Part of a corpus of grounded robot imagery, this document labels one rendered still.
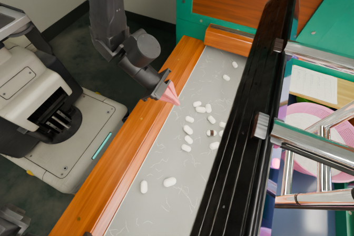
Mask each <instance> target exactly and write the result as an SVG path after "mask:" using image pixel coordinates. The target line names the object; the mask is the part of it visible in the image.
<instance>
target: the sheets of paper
mask: <svg viewBox="0 0 354 236"><path fill-rule="evenodd" d="M289 91H292V92H295V93H299V94H303V95H306V96H309V97H313V98H316V99H319V100H322V101H326V102H329V103H332V104H337V78H335V77H333V76H330V75H325V74H322V73H319V72H316V71H312V70H309V69H307V68H304V67H300V66H297V65H294V66H292V73H291V81H290V89H289Z"/></svg>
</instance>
